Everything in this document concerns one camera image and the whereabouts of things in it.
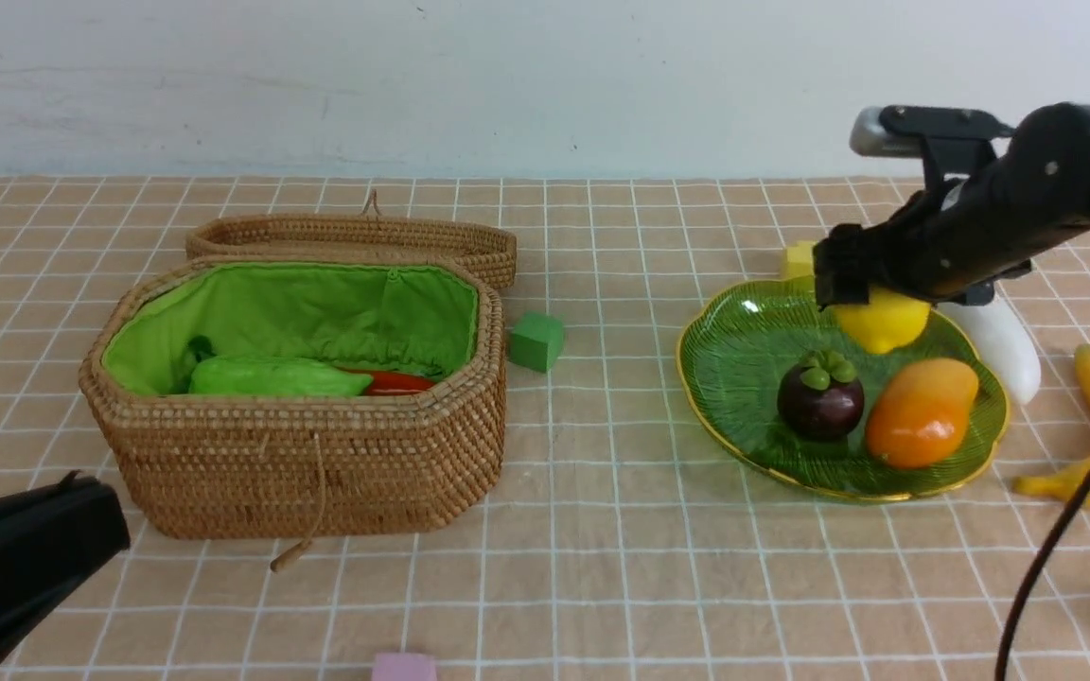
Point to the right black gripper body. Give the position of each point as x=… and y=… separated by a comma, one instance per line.
x=1031, y=200

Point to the yellow toy lemon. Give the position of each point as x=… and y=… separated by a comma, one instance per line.
x=886, y=322

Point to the white toy radish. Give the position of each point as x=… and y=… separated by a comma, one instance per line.
x=1003, y=344

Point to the orange toy mango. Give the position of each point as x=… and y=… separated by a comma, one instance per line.
x=923, y=414

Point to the dark purple toy mangosteen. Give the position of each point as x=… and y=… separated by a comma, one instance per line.
x=822, y=398

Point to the orange toy carrot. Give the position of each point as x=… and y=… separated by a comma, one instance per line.
x=389, y=383

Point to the green toy pea pod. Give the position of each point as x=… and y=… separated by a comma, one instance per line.
x=246, y=375

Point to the right grey black robot arm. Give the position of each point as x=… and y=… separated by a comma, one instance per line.
x=1061, y=122

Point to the left grey black robot arm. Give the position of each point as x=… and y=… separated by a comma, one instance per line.
x=52, y=539

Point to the yellow foam cube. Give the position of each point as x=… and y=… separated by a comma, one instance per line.
x=798, y=260

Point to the green leaf-shaped glass plate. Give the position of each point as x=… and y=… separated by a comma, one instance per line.
x=731, y=359

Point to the green foam cube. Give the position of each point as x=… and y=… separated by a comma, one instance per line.
x=536, y=342

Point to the woven wicker basket lid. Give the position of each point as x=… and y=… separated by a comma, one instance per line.
x=489, y=253

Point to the pink foam block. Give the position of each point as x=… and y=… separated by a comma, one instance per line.
x=404, y=667

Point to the woven wicker basket green lining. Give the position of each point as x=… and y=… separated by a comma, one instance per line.
x=269, y=465

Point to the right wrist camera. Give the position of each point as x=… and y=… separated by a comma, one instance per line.
x=948, y=141

